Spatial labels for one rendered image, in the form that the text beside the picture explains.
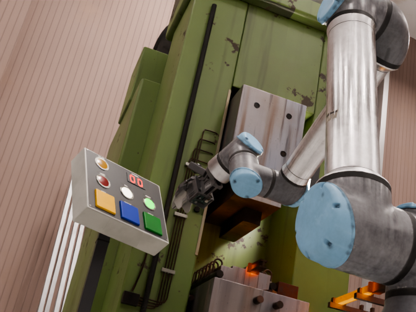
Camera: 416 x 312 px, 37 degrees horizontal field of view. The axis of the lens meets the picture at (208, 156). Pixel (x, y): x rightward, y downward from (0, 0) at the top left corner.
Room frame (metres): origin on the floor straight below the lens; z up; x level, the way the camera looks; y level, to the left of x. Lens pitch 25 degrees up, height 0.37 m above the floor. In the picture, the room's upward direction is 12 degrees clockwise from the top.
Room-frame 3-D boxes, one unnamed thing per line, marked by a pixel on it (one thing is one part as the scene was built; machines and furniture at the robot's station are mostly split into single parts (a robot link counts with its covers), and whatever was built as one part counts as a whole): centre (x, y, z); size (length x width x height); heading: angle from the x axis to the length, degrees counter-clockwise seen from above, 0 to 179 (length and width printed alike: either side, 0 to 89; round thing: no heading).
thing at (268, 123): (2.48, -0.22, 1.56); 0.42 x 0.39 x 0.40; 14
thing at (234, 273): (2.47, -0.18, 0.96); 0.42 x 0.20 x 0.09; 14
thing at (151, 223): (2.02, 0.14, 1.01); 0.07 x 0.05 x 0.07; 129
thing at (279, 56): (2.63, -0.19, 2.06); 0.44 x 0.41 x 0.47; 14
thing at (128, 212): (1.95, 0.22, 1.01); 0.07 x 0.05 x 0.07; 129
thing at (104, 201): (1.89, 0.30, 1.01); 0.07 x 0.05 x 0.07; 129
